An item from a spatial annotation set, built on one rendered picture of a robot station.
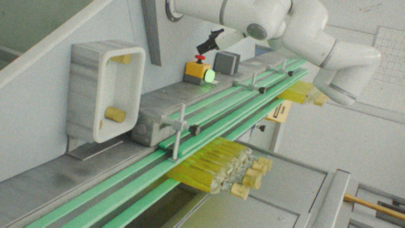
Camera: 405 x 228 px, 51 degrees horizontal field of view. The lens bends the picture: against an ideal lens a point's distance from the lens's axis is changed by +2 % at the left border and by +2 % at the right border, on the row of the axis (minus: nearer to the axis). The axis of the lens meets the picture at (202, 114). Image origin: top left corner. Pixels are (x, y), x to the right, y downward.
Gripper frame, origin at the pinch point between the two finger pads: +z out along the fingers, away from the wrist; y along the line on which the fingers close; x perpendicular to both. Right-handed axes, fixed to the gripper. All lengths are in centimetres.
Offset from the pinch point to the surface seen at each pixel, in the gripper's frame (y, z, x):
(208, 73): -1.9, 2.0, 8.7
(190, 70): -0.6, 7.3, 5.3
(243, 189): 20, 5, 55
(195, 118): 20.6, 8.9, 31.0
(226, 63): -24.5, -4.4, -2.4
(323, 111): -558, -94, -106
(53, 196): 57, 36, 47
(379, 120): -552, -160, -54
